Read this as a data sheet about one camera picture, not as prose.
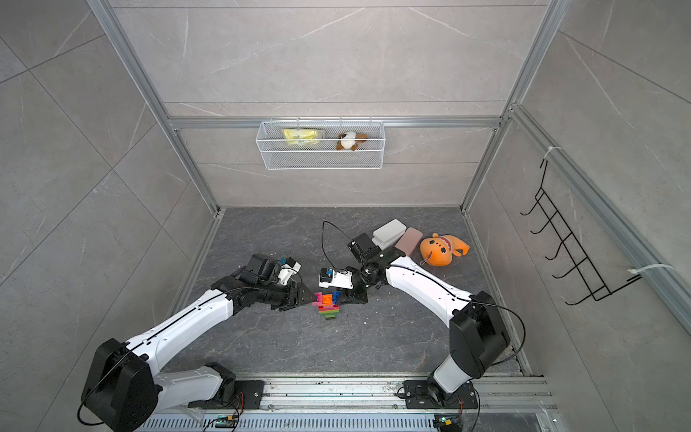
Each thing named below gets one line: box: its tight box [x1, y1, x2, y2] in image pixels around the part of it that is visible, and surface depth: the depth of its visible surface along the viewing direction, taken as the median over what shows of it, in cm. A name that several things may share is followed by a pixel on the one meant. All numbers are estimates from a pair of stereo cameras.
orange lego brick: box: [322, 293, 333, 306], surface depth 80 cm
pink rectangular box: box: [394, 226, 423, 256], surface depth 109 cm
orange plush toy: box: [420, 232, 471, 268], surface depth 98 cm
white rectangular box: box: [371, 218, 408, 251], surface depth 109 cm
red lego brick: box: [317, 305, 341, 312], surface depth 81 cm
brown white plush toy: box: [336, 131, 369, 152], surface depth 89 cm
